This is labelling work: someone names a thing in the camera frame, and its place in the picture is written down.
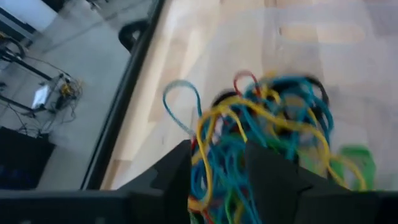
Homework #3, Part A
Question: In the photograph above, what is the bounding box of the black aluminium table frame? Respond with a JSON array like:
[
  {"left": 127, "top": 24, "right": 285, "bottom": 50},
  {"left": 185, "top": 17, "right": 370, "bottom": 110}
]
[{"left": 80, "top": 0, "right": 167, "bottom": 191}]

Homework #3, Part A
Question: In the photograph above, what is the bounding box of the red rubber band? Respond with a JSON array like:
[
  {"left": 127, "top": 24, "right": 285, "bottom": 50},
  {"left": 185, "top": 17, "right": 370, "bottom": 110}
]
[{"left": 233, "top": 70, "right": 261, "bottom": 98}]

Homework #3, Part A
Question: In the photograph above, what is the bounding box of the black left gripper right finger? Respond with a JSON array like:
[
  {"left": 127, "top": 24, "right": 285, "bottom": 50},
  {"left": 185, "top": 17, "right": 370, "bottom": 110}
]
[{"left": 245, "top": 141, "right": 398, "bottom": 224}]

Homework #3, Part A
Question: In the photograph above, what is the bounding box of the yellow rubber band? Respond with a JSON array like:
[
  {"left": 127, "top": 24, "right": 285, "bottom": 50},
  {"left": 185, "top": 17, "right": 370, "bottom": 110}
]
[
  {"left": 326, "top": 154, "right": 368, "bottom": 191},
  {"left": 195, "top": 95, "right": 331, "bottom": 212}
]

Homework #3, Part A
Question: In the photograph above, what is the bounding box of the yellow floor cable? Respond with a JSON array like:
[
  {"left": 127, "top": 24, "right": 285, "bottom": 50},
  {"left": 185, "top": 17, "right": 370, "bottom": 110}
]
[{"left": 58, "top": 79, "right": 83, "bottom": 100}]

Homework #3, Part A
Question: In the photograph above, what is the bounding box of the green rubber band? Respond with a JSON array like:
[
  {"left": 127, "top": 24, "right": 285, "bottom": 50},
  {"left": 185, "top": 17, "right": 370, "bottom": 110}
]
[{"left": 337, "top": 144, "right": 377, "bottom": 191}]

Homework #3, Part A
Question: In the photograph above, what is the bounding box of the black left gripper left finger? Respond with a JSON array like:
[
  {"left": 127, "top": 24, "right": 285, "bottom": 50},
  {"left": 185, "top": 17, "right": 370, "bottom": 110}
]
[{"left": 0, "top": 139, "right": 192, "bottom": 224}]

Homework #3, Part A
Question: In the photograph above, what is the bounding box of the black frame bracket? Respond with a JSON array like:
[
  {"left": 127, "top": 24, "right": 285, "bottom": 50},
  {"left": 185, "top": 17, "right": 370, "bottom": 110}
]
[{"left": 118, "top": 19, "right": 150, "bottom": 53}]

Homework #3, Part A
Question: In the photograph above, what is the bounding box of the black side desk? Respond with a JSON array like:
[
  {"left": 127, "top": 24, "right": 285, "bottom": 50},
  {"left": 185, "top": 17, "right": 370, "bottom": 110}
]
[{"left": 0, "top": 126, "right": 57, "bottom": 190}]

